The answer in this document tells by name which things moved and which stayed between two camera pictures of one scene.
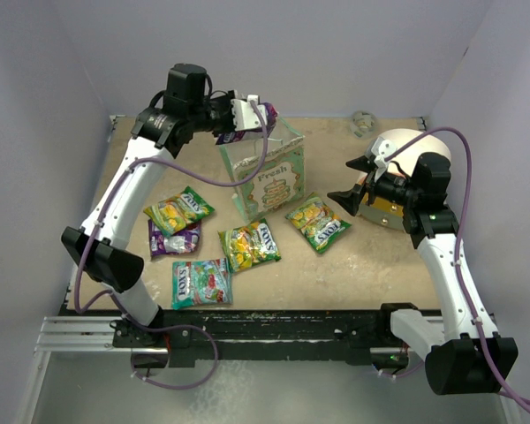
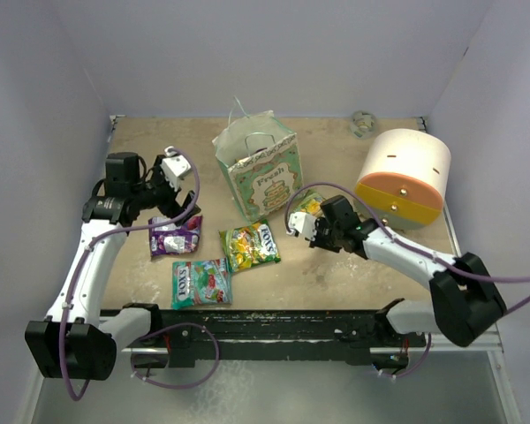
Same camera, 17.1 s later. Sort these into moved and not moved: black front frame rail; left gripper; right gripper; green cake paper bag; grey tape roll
Moved: right gripper; left gripper
Not moved: grey tape roll; green cake paper bag; black front frame rail
